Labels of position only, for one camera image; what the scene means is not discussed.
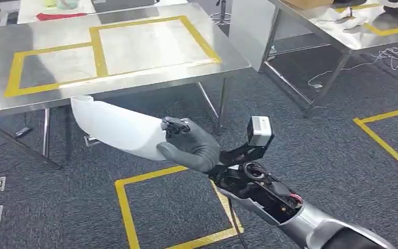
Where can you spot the stainless steel table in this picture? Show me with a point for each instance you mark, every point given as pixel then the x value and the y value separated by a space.
pixel 48 34
pixel 353 39

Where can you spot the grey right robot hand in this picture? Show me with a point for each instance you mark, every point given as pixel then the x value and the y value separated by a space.
pixel 195 147

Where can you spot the metal stool base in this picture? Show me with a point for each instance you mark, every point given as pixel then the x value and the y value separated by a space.
pixel 221 15

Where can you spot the white crumpled sheet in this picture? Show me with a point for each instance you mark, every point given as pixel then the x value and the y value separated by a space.
pixel 336 17

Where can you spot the white curved plastic shell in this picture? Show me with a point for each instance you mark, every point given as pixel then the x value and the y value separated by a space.
pixel 116 127

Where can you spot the white table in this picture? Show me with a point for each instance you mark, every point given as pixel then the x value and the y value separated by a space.
pixel 27 10

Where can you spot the red cloth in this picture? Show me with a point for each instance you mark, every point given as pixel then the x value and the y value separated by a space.
pixel 58 16

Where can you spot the black power adapter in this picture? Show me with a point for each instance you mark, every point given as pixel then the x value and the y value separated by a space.
pixel 23 132

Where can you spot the brown cardboard box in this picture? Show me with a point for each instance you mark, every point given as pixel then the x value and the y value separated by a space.
pixel 305 3

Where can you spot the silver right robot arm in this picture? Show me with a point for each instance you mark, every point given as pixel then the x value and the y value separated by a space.
pixel 309 223

